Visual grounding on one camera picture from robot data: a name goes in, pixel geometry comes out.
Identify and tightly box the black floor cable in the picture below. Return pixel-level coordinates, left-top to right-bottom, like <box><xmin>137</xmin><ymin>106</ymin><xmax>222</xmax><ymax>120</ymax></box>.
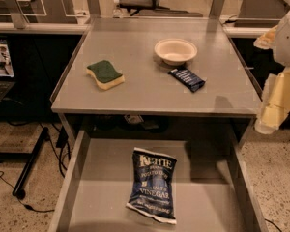
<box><xmin>0</xmin><ymin>159</ymin><xmax>56</xmax><ymax>214</ymax></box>

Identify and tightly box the blue Kettle chip bag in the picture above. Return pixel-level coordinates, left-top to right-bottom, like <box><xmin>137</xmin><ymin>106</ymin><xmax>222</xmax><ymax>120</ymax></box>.
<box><xmin>126</xmin><ymin>148</ymin><xmax>177</xmax><ymax>225</ymax></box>

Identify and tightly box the black floor stand bar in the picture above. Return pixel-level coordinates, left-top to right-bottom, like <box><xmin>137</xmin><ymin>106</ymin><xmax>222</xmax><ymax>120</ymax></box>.
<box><xmin>12</xmin><ymin>127</ymin><xmax>48</xmax><ymax>200</ymax></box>

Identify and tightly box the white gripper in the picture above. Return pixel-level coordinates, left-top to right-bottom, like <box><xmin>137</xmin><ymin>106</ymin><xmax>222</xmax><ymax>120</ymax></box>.
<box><xmin>253</xmin><ymin>11</ymin><xmax>290</xmax><ymax>134</ymax></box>

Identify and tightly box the grey metal counter cabinet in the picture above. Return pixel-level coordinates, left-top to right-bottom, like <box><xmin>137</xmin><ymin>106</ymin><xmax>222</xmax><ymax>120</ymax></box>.
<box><xmin>52</xmin><ymin>17</ymin><xmax>261</xmax><ymax>140</ymax></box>

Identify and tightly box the open grey metal drawer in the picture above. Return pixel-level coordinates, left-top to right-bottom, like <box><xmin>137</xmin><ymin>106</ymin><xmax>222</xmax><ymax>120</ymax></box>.
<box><xmin>47</xmin><ymin>131</ymin><xmax>269</xmax><ymax>232</ymax></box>

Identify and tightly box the white paper bowl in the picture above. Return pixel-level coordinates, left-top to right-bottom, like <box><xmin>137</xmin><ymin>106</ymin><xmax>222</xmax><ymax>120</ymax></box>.
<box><xmin>154</xmin><ymin>39</ymin><xmax>197</xmax><ymax>66</ymax></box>

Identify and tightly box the dark blue snack bar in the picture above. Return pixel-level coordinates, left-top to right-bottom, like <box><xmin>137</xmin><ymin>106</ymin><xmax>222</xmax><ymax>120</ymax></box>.
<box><xmin>168</xmin><ymin>68</ymin><xmax>205</xmax><ymax>93</ymax></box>

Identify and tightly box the green and yellow sponge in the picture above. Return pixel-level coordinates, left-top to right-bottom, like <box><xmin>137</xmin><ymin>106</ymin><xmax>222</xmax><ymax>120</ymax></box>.
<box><xmin>86</xmin><ymin>60</ymin><xmax>125</xmax><ymax>91</ymax></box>

